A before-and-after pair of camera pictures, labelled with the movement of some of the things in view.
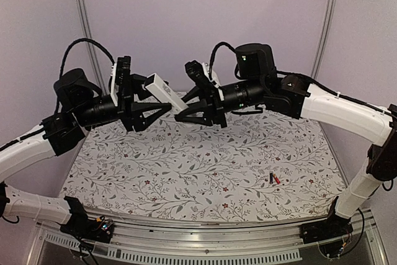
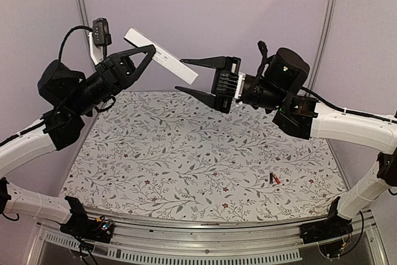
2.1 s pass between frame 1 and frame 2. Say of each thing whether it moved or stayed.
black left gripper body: moved
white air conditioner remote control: moved
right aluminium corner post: stayed
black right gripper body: moved
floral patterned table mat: stayed
